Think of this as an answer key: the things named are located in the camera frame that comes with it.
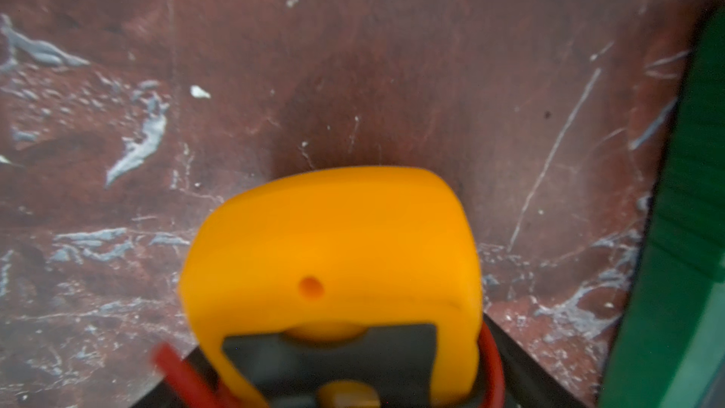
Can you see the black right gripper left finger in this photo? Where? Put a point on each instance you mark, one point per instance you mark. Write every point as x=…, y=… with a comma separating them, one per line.
x=164, y=396

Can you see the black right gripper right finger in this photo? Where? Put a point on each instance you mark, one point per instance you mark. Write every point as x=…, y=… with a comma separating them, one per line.
x=527, y=384

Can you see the yellow multimeter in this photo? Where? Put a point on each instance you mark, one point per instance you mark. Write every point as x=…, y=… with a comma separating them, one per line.
x=346, y=287

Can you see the green multimeter near wall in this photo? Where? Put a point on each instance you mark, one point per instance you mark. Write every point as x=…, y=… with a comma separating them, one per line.
x=669, y=350

